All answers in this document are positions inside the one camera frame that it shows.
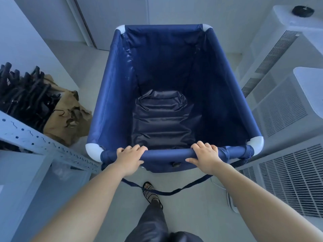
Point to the person's right thumb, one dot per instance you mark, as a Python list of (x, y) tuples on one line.
[(192, 161)]

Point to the black patterned sandal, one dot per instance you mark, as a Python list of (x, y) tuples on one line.
[(150, 192)]

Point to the tall white air conditioner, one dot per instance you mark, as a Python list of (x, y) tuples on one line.
[(277, 40)]

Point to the person's right hand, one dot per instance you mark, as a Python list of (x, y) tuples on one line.
[(207, 161)]

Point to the white grilled air conditioner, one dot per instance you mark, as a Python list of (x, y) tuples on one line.
[(292, 173)]

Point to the black round object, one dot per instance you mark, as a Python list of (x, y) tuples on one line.
[(303, 11)]

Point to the person's left hand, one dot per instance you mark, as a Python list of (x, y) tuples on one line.
[(128, 162)]

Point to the grey metal shelf rack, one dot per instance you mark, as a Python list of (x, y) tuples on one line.
[(37, 143)]

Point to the person's left little finger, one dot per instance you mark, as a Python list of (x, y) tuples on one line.
[(120, 151)]

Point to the person's left middle finger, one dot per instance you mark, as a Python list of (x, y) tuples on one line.
[(135, 148)]

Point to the person's right forearm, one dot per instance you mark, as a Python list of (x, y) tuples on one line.
[(262, 206)]

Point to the pile of black hangers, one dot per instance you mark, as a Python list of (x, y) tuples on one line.
[(27, 98)]

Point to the person's dark trouser leg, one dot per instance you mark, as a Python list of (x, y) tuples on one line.
[(154, 224)]

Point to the white door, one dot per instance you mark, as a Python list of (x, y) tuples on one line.
[(113, 20)]

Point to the person's right middle finger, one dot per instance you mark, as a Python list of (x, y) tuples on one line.
[(203, 146)]

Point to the person's left forearm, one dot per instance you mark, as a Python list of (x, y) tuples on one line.
[(93, 206)]

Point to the crumpled brown paper bag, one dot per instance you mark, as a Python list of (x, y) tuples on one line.
[(65, 123)]

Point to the white air purifier unit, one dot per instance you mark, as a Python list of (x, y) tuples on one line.
[(285, 110)]

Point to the blue fabric laundry cart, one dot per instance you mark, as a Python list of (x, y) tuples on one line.
[(161, 73)]

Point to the person's left thumb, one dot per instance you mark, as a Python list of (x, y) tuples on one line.
[(140, 163)]

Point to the person's right little finger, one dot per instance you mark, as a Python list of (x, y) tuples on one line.
[(216, 151)]

